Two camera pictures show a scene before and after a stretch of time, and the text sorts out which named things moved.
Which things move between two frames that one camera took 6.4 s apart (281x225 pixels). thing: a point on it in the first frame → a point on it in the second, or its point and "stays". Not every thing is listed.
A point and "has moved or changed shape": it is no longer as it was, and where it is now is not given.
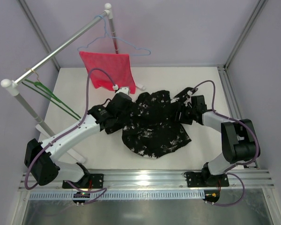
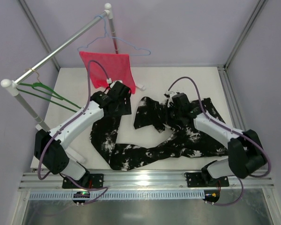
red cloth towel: [117, 66] stays
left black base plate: [90, 181] stays
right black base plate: [199, 180] stays
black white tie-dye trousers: [151, 129] has moved or changed shape
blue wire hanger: [105, 33] stays
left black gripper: [133, 107] → [122, 103]
